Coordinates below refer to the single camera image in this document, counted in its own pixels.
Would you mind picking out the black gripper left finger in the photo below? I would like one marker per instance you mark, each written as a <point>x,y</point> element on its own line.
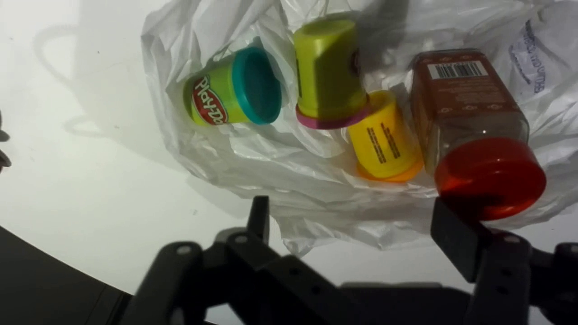
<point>241,282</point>

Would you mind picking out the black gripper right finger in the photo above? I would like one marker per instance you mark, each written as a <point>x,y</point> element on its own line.
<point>518,282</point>

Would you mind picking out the red-capped spice bottle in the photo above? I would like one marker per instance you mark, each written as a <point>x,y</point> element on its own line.
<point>476,119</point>

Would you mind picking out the teal-lidded green play-doh tub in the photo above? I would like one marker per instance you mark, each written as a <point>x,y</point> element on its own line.
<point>236,90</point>

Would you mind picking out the small yellow play-doh tub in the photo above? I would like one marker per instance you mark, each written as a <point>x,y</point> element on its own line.
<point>386,141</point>

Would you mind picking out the pink-lidded lime play-doh tub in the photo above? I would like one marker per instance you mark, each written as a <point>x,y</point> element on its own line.
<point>328,72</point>

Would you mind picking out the translucent white plastic bag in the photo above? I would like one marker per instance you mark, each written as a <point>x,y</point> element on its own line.
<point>301,174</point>

